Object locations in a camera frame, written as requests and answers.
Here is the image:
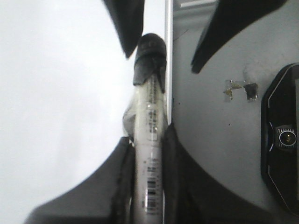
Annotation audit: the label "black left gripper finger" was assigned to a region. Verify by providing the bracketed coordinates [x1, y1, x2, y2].
[162, 123, 299, 224]
[25, 137, 135, 224]
[104, 0, 145, 58]
[191, 0, 286, 74]

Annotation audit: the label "white marker with black cap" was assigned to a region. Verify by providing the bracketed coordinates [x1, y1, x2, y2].
[123, 33, 166, 224]

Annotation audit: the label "black robot base device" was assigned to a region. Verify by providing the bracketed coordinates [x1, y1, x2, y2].
[261, 63, 299, 216]

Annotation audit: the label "torn tape pieces on table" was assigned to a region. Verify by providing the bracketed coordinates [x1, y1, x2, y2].
[223, 79, 258, 103]

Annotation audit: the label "grey aluminium whiteboard frame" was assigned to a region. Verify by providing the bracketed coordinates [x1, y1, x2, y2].
[164, 0, 174, 124]

